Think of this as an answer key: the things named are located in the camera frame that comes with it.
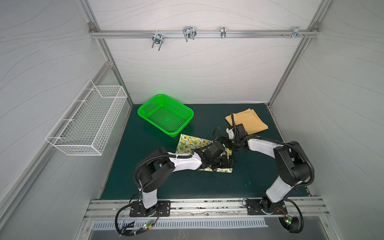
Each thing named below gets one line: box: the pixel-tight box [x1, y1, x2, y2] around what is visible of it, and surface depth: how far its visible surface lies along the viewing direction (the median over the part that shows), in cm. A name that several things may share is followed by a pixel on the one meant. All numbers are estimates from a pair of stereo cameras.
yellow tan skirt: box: [225, 108, 269, 135], surface depth 113 cm
